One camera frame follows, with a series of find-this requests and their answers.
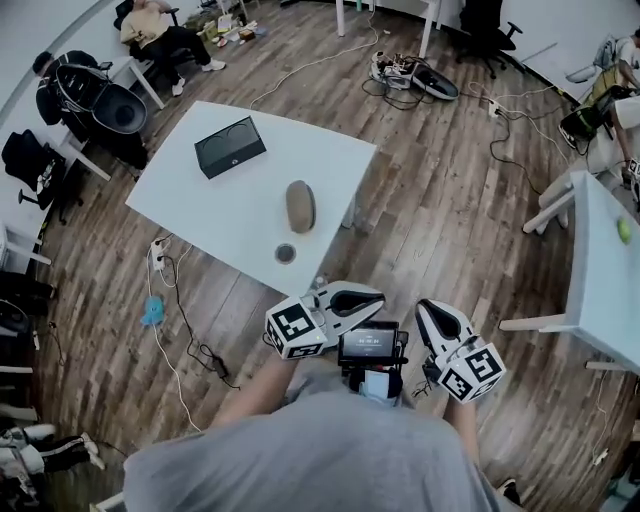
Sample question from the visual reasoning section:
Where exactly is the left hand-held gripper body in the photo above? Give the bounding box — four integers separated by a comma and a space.
264, 287, 336, 361

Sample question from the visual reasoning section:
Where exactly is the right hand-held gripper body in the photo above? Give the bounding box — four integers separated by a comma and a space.
423, 339, 507, 406

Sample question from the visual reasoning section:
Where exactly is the beige oval case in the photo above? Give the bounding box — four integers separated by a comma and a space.
284, 179, 317, 234

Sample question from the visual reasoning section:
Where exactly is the person's left forearm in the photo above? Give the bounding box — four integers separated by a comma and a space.
207, 349, 301, 432

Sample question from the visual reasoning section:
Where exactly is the person's right forearm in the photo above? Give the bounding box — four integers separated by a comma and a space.
442, 397, 482, 481

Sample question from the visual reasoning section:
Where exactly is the small black display screen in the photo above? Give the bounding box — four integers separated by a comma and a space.
337, 320, 401, 367

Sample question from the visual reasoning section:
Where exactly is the person's black shoe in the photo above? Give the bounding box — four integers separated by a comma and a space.
498, 478, 524, 507

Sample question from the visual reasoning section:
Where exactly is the person's grey shirt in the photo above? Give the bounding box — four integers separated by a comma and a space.
122, 355, 527, 512

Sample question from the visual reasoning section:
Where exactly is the blue plush toy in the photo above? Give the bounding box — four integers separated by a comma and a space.
139, 295, 167, 329

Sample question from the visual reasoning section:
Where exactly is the black rectangular box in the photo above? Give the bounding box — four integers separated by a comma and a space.
193, 115, 268, 181

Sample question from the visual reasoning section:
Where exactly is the dark grey shoe-shaped device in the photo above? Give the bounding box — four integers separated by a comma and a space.
412, 64, 460, 102

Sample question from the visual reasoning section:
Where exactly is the white desk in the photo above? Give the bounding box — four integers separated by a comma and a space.
333, 0, 444, 60

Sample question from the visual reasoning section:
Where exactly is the black office chair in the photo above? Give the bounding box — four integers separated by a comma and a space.
457, 0, 524, 80

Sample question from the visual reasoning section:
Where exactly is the pile of small boxes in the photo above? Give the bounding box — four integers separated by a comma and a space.
192, 8, 264, 50

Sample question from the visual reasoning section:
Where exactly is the small white table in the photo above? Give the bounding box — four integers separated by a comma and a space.
107, 53, 166, 111

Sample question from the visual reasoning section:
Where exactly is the black jacket on chair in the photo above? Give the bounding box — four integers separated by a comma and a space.
1, 128, 69, 211

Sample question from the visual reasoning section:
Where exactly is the white box on black mount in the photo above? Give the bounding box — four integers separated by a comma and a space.
347, 364, 404, 409

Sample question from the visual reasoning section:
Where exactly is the black power adapter with cable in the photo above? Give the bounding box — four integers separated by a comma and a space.
159, 252, 242, 390

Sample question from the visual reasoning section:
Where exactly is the long white cable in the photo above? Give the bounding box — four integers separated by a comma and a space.
146, 242, 202, 432
248, 8, 382, 110

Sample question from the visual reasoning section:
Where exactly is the tangle of black cables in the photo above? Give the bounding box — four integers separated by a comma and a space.
360, 74, 436, 111

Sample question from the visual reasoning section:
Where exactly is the white device with cables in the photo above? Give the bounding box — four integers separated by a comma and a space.
369, 49, 416, 92

